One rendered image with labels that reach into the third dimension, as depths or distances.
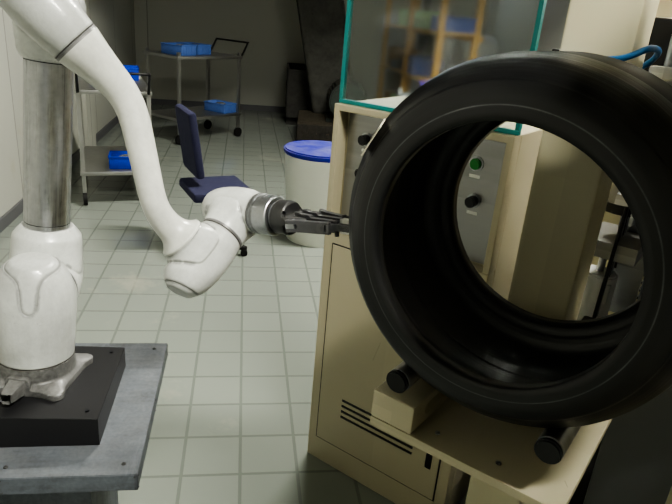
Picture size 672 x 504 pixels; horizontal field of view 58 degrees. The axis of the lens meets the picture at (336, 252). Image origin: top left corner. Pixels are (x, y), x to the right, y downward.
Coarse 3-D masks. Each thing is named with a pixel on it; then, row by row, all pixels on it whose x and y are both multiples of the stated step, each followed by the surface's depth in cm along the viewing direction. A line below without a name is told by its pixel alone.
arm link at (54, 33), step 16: (0, 0) 109; (16, 0) 108; (32, 0) 108; (48, 0) 109; (64, 0) 111; (16, 16) 110; (32, 16) 109; (48, 16) 110; (64, 16) 111; (80, 16) 113; (32, 32) 111; (48, 32) 111; (64, 32) 111; (80, 32) 113; (48, 48) 113; (64, 48) 113
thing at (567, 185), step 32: (576, 0) 110; (608, 0) 107; (640, 0) 104; (576, 32) 112; (608, 32) 108; (640, 32) 108; (640, 64) 115; (544, 160) 121; (576, 160) 117; (544, 192) 123; (576, 192) 119; (608, 192) 125; (544, 224) 124; (576, 224) 120; (544, 256) 126; (576, 256) 122; (512, 288) 132; (544, 288) 128; (576, 288) 127
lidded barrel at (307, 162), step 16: (288, 144) 414; (304, 144) 418; (320, 144) 423; (288, 160) 403; (304, 160) 392; (320, 160) 389; (288, 176) 408; (304, 176) 397; (320, 176) 394; (288, 192) 412; (304, 192) 401; (320, 192) 399; (304, 208) 406; (320, 208) 404; (304, 240) 415; (320, 240) 414
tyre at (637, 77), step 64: (512, 64) 85; (576, 64) 81; (384, 128) 99; (448, 128) 89; (576, 128) 79; (640, 128) 76; (384, 192) 99; (448, 192) 124; (640, 192) 76; (384, 256) 118; (448, 256) 127; (384, 320) 106; (448, 320) 124; (512, 320) 122; (576, 320) 118; (640, 320) 80; (448, 384) 101; (512, 384) 96; (576, 384) 87; (640, 384) 83
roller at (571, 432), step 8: (544, 432) 98; (552, 432) 97; (560, 432) 97; (568, 432) 98; (576, 432) 100; (544, 440) 96; (552, 440) 95; (560, 440) 96; (568, 440) 97; (536, 448) 97; (544, 448) 96; (552, 448) 95; (560, 448) 95; (544, 456) 96; (552, 456) 95; (560, 456) 95
